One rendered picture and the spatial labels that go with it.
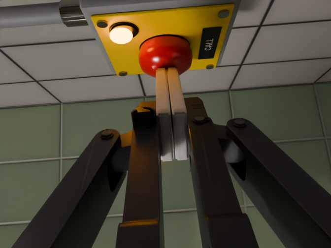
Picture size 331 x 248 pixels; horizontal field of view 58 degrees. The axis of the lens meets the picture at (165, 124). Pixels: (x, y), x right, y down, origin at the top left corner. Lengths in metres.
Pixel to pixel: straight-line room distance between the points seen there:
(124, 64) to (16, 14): 0.09
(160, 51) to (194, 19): 0.03
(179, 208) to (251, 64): 0.25
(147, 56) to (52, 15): 0.08
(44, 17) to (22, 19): 0.02
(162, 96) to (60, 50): 0.24
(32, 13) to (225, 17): 0.15
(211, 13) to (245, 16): 0.15
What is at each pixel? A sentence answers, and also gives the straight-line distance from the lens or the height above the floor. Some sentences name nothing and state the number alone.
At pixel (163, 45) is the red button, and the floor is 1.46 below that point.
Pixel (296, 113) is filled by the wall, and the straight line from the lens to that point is 0.56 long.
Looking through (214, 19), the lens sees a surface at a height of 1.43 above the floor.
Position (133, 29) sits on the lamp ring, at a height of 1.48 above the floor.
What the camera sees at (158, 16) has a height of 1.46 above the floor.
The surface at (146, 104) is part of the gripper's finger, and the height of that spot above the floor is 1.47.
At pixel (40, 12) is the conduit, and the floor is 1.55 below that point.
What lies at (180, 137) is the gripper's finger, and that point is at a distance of 0.16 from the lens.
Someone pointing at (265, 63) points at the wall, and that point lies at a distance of 0.47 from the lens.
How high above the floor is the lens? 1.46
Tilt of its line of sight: 1 degrees up
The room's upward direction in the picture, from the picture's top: 94 degrees counter-clockwise
